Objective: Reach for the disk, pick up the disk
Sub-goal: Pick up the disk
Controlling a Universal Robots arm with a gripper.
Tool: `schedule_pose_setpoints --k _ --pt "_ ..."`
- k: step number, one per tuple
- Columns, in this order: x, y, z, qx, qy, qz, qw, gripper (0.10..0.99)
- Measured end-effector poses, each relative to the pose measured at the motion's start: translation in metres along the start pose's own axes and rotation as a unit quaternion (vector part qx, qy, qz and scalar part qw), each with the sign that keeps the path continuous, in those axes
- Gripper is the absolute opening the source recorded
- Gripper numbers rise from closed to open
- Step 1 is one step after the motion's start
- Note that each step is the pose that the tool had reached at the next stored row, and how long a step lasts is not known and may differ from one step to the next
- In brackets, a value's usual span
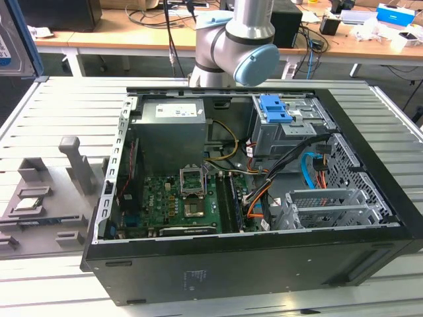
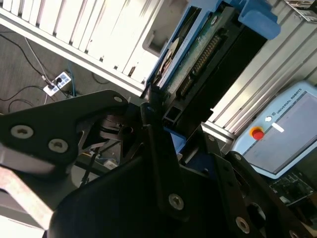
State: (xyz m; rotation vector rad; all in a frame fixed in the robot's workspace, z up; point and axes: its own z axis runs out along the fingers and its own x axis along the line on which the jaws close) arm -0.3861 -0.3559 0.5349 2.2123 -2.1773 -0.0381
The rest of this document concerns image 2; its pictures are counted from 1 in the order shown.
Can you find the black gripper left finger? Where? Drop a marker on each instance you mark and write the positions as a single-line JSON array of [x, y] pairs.
[[44, 124]]

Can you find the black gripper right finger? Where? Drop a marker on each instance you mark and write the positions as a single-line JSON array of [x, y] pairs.
[[247, 188]]

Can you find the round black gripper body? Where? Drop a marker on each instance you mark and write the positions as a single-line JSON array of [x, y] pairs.
[[111, 210]]

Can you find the hard disk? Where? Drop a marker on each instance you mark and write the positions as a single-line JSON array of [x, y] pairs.
[[198, 57]]

